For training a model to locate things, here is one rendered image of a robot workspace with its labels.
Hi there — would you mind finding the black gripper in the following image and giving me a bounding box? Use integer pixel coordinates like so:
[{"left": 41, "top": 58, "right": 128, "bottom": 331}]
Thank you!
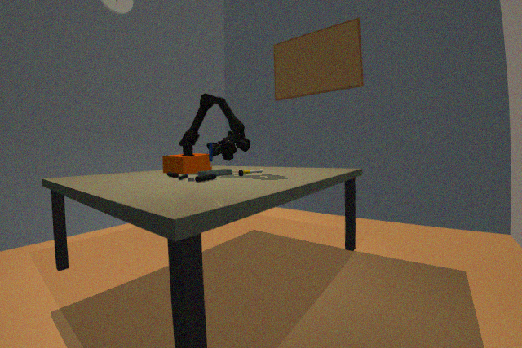
[{"left": 212, "top": 137, "right": 237, "bottom": 156}]

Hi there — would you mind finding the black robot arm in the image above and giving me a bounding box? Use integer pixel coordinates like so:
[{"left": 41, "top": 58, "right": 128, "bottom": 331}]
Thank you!
[{"left": 179, "top": 94, "right": 250, "bottom": 161}]

